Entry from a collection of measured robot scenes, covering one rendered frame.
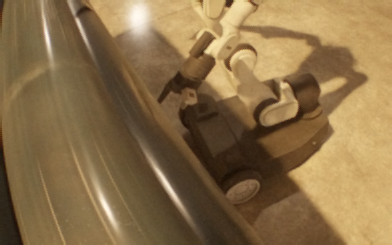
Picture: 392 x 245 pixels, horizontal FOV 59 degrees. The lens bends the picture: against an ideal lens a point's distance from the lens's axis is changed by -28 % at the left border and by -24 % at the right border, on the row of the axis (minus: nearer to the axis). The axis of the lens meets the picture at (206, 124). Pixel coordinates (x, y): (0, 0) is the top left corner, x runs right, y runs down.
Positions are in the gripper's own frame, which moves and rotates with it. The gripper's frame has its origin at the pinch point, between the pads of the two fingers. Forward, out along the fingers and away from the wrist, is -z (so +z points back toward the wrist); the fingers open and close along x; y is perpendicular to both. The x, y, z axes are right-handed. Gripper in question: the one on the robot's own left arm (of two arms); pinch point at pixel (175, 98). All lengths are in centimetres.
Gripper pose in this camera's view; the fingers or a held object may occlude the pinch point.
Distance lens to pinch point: 153.1
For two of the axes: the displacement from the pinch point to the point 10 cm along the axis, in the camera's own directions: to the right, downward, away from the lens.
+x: -6.5, -1.3, -7.5
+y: 5.2, 6.4, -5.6
